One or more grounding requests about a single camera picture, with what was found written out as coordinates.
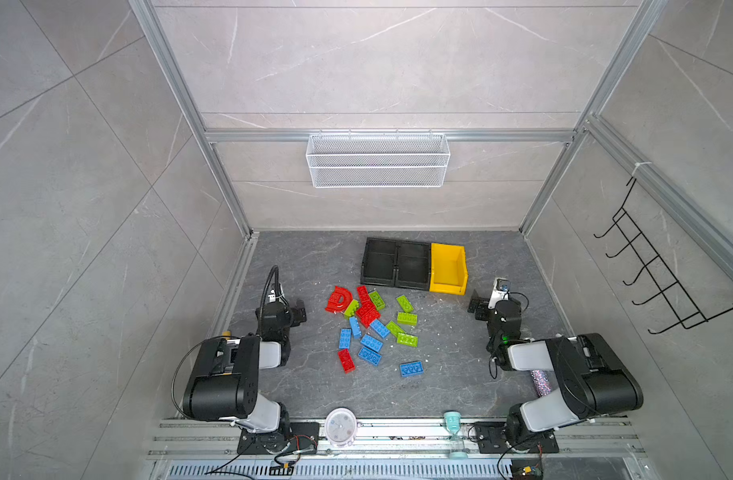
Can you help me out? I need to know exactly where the blue lego thin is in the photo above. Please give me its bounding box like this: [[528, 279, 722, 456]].
[[350, 317, 362, 339]]

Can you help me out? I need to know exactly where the green lego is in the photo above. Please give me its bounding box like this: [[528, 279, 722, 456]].
[[396, 295, 414, 313], [396, 312, 418, 326], [396, 333, 418, 348], [344, 299, 360, 319], [368, 290, 386, 311], [386, 321, 405, 337]]

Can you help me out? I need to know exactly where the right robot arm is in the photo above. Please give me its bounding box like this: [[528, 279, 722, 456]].
[[467, 292, 644, 451]]

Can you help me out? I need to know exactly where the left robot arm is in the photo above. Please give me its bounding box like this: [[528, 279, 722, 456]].
[[182, 299, 306, 440]]

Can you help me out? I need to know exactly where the red arch lego piece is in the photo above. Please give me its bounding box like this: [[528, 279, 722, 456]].
[[324, 286, 354, 313]]

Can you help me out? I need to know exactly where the yellow storage bin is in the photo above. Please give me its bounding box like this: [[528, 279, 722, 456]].
[[429, 243, 468, 296]]

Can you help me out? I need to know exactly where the green lego beside arch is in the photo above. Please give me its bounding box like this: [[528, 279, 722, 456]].
[[344, 299, 360, 319]]

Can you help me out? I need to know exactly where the glittery purple roll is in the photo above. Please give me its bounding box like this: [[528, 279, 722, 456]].
[[530, 370, 552, 397]]

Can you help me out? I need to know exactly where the red lego brick lower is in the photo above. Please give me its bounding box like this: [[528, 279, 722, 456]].
[[338, 349, 356, 374]]

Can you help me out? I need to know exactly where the red lego brick stack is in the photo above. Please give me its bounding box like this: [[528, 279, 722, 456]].
[[356, 286, 381, 328]]

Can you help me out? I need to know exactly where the right black storage bin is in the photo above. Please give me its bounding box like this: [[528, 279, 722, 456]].
[[395, 241, 431, 291]]

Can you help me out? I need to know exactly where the teal hourglass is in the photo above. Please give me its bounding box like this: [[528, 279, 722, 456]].
[[443, 411, 467, 459]]

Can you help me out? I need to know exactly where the white round timer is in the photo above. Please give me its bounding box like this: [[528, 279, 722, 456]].
[[324, 407, 358, 447]]

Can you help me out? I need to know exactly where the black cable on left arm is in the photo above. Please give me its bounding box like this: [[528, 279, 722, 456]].
[[258, 265, 282, 313]]

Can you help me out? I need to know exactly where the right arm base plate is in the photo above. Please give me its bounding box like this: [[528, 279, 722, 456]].
[[471, 421, 559, 454]]

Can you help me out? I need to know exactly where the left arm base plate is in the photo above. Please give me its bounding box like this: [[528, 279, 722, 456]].
[[236, 421, 320, 456]]

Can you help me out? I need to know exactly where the white wire mesh basket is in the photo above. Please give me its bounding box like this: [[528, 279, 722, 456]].
[[306, 133, 451, 189]]

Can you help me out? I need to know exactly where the black wire hook rack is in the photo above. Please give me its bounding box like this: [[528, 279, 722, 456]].
[[593, 177, 733, 335]]

